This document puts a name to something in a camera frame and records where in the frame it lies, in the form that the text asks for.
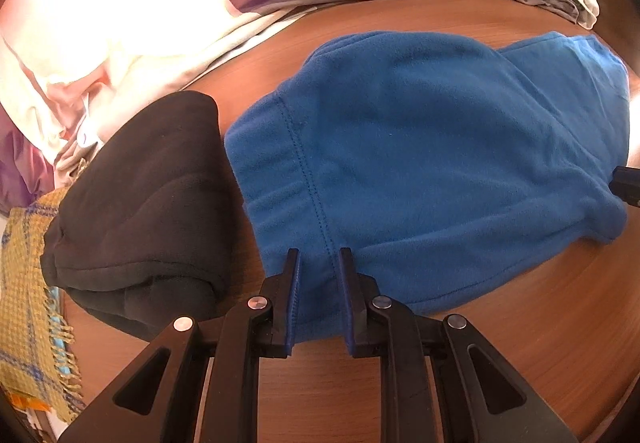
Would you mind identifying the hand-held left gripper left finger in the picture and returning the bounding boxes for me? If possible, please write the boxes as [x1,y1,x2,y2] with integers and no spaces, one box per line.
[57,248,301,443]

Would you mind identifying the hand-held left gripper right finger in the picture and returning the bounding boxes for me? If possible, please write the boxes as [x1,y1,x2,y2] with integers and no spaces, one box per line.
[337,247,581,443]

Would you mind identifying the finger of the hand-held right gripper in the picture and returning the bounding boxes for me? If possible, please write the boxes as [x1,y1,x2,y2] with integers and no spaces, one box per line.
[610,166,640,209]

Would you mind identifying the blue fleece pants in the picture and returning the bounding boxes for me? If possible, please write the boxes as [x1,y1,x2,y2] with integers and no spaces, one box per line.
[224,30,632,341]

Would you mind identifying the black folded garment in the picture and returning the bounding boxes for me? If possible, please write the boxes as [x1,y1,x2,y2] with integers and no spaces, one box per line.
[41,90,238,341]

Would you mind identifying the yellow plaid fringed blanket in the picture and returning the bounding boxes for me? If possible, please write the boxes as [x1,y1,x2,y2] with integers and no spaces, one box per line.
[0,186,88,424]

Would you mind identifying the orange packet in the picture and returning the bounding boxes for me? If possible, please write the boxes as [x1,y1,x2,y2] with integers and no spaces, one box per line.
[7,393,53,414]

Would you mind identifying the purple grey curtain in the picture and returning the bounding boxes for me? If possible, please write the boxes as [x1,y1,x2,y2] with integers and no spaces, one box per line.
[0,116,56,216]

